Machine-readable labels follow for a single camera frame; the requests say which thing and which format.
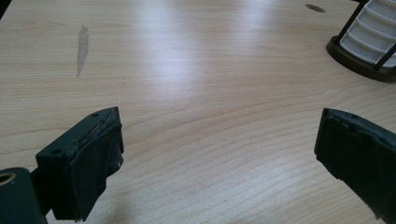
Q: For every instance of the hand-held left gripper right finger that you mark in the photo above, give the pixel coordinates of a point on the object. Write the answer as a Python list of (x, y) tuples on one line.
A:
[(361, 155)]

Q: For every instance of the stack of white ribbed cups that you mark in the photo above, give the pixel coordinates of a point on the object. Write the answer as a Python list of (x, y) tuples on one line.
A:
[(370, 34)]

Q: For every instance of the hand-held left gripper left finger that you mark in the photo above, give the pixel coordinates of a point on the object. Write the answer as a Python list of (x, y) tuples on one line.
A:
[(84, 161)]

